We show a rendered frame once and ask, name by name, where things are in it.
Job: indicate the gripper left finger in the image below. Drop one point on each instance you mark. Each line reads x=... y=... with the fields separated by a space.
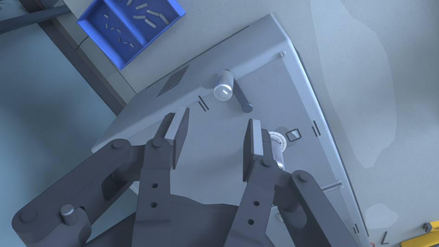
x=156 y=192

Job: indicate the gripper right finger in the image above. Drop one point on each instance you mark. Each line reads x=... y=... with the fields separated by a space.
x=253 y=151

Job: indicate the silver dial knob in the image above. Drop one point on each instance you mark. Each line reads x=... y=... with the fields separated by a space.
x=278 y=149

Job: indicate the silver cylindrical knob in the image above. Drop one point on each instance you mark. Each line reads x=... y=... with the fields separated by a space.
x=223 y=85

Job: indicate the small black-framed square window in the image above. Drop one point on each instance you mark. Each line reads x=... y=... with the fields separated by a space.
x=293 y=135

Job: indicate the silver pin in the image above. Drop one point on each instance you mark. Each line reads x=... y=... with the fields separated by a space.
x=331 y=187

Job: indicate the black hex key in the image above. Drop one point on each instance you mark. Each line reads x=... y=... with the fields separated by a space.
x=383 y=241

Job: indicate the grey metal bolt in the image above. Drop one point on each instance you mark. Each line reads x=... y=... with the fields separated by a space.
x=150 y=23
x=139 y=16
x=141 y=6
x=164 y=19
x=129 y=2
x=152 y=13

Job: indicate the blue parts bin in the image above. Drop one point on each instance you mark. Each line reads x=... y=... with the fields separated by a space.
x=103 y=25

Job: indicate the yellow tool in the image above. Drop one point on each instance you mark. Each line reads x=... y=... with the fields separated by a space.
x=425 y=238

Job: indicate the dark grey bench frame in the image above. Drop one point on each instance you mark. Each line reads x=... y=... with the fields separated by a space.
x=85 y=72

